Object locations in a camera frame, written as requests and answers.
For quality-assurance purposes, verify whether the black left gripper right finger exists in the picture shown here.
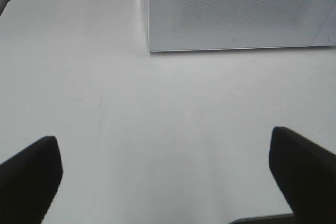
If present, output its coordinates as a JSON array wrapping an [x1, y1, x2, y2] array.
[[268, 126, 335, 223]]

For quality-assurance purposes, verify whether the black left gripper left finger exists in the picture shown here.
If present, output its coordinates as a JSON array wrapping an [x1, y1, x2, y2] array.
[[1, 136, 63, 223]]

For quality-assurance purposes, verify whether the white microwave door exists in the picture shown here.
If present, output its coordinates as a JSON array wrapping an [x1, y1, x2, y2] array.
[[146, 0, 335, 51]]

